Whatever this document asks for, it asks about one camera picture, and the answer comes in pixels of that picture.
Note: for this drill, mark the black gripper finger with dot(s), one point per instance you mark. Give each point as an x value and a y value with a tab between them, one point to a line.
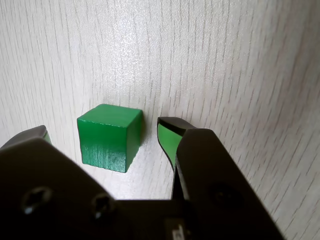
37	190

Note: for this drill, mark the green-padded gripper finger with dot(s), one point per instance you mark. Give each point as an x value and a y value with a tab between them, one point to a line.
212	180

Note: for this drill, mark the green cube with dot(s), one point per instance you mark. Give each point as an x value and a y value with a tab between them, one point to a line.
105	140

